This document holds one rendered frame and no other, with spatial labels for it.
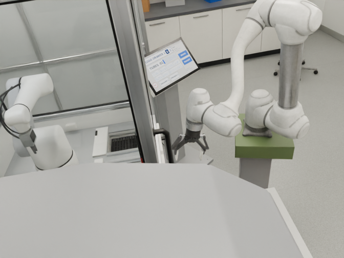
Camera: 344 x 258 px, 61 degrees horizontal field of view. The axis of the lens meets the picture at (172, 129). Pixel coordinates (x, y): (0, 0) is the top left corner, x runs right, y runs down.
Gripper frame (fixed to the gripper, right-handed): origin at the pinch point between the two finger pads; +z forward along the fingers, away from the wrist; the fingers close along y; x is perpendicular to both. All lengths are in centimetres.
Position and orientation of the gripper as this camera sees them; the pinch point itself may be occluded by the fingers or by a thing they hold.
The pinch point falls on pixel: (188, 157)
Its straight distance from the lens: 160.6
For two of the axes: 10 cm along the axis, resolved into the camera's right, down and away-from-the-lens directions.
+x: 1.3, 5.9, -7.9
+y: -9.9, 0.0, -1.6
